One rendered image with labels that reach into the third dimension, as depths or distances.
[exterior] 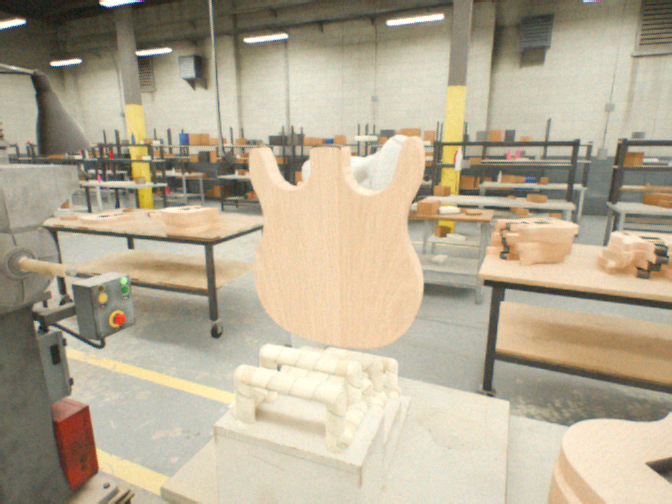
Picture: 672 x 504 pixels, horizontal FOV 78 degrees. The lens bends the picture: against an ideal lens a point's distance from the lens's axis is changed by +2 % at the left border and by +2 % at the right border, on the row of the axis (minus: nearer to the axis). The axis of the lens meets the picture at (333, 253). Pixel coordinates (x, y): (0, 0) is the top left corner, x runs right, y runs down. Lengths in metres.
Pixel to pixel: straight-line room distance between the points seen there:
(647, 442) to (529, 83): 11.04
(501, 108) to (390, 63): 3.17
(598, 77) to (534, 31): 1.82
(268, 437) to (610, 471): 0.58
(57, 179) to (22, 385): 0.82
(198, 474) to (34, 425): 0.97
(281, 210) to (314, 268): 0.13
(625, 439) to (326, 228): 0.69
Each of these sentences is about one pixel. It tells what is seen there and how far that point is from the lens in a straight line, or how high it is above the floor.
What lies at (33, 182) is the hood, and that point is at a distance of 1.16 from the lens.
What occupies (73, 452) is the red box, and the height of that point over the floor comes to 0.47.
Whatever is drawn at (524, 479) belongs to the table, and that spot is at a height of 0.90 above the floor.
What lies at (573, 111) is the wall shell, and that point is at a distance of 11.76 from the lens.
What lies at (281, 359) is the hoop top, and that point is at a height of 1.20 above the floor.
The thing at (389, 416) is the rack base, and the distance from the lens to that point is 0.94.
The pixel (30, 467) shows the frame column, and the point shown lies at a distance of 1.92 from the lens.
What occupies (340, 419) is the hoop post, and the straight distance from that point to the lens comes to 0.69.
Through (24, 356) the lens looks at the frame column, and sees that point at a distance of 1.75.
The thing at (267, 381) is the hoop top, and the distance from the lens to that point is 0.71.
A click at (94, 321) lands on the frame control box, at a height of 0.99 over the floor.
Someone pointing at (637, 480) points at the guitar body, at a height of 1.03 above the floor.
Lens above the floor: 1.57
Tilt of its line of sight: 14 degrees down
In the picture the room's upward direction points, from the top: straight up
